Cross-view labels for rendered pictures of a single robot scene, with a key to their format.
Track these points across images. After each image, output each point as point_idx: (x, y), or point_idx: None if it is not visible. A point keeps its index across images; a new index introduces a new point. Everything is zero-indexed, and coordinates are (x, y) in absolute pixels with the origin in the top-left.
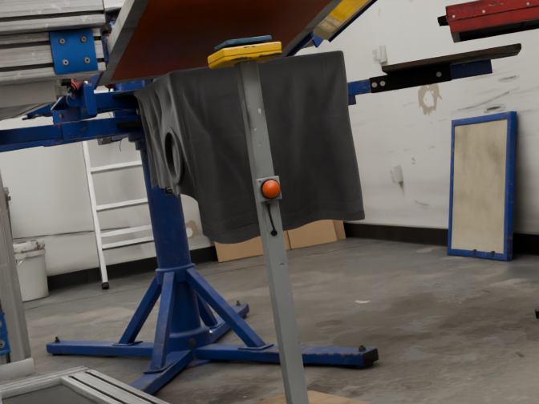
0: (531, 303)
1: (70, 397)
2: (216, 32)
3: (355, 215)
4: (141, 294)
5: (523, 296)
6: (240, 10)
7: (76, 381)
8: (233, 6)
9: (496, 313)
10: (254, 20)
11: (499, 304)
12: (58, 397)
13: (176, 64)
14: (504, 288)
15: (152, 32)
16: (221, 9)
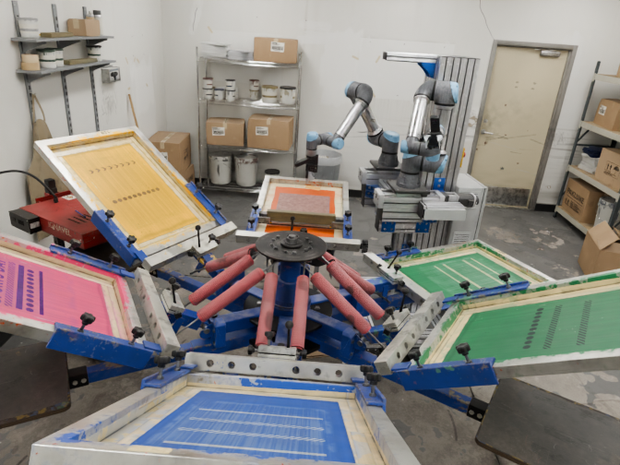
0: (71, 404)
1: (373, 317)
2: (304, 208)
3: (275, 260)
4: None
5: (47, 422)
6: (304, 196)
7: (370, 320)
8: (308, 194)
9: (104, 400)
10: (292, 202)
11: (74, 419)
12: (376, 319)
13: (311, 232)
14: (10, 456)
15: (334, 206)
16: (312, 195)
